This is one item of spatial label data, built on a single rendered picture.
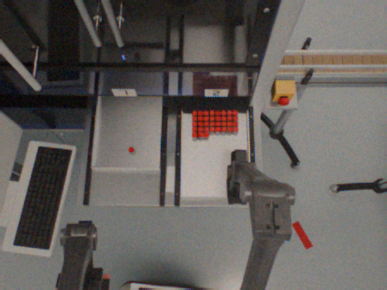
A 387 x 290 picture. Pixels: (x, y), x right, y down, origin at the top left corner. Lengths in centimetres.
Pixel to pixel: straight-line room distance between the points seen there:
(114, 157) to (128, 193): 15
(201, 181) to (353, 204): 125
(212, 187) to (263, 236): 71
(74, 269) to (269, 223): 44
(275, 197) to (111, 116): 94
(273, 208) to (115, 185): 83
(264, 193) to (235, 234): 154
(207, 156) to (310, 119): 121
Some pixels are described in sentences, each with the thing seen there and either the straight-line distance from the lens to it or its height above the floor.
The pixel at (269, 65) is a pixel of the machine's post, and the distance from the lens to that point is 132.
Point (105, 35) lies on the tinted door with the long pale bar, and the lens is 121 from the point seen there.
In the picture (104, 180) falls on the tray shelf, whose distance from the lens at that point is 156.
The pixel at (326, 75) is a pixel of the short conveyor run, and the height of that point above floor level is 93.
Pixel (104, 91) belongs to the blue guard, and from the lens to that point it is 152.
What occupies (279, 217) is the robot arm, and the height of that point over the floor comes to 155.
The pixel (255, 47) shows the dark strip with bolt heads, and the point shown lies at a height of 132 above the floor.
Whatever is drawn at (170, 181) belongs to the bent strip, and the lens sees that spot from 152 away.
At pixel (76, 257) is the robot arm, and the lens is 98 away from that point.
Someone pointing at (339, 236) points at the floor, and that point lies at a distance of 250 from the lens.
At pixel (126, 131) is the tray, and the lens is 160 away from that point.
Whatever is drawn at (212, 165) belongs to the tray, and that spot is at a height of 88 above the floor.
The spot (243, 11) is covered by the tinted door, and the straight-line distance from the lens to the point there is 109.
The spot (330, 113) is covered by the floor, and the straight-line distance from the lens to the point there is 268.
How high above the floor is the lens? 236
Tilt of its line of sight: 73 degrees down
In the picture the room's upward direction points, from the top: 4 degrees counter-clockwise
